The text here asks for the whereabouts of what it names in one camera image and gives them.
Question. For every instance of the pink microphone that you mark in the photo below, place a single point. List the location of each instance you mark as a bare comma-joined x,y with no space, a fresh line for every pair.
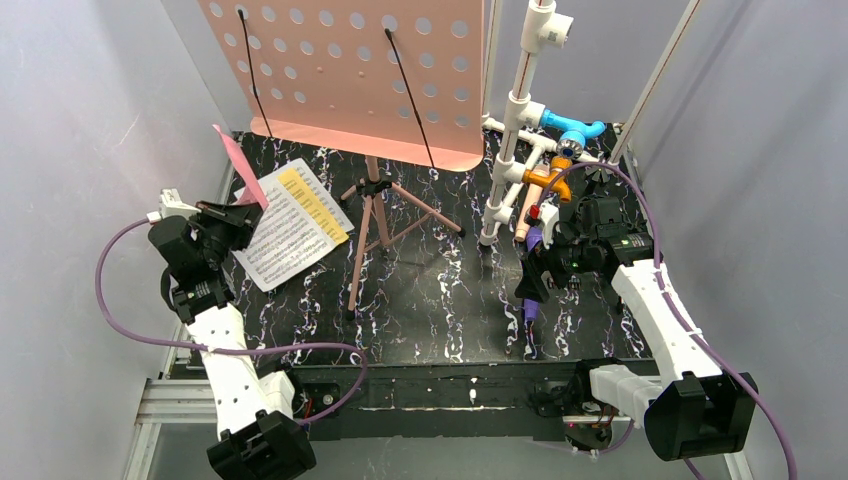
522,226

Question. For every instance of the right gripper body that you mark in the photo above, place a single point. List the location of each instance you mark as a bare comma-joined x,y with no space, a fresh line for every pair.
539,266

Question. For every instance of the yellow sheet music page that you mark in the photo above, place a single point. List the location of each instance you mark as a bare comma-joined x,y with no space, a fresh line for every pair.
305,190

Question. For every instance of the orange faucet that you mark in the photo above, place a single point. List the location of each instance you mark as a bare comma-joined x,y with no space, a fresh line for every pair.
545,176

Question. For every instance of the white sheet music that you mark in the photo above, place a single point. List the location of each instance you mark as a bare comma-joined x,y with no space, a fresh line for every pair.
286,242

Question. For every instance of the white pvc pipe frame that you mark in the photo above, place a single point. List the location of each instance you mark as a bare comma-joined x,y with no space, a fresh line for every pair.
523,140

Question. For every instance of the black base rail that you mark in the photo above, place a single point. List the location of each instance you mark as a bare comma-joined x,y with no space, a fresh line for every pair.
411,401

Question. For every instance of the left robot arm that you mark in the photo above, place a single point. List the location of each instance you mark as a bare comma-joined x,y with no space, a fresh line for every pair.
258,437

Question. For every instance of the sheet music pages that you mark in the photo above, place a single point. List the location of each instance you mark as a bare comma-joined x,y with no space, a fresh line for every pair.
269,182

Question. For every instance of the pink sheet music page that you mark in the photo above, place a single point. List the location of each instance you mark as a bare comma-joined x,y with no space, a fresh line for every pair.
253,192

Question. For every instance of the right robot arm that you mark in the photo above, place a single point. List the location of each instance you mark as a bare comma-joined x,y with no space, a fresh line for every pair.
697,408

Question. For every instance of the purple microphone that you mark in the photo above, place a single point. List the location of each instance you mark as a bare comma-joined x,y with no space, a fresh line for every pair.
530,307

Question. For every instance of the blue faucet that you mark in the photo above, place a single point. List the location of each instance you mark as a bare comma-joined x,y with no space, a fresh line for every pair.
574,133

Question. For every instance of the pink music stand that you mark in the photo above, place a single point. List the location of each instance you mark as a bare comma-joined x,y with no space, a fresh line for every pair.
395,80

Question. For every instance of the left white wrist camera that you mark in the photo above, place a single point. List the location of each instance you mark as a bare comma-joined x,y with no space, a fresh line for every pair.
170,204

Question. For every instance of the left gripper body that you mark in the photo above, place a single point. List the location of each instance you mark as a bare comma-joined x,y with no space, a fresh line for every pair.
224,221

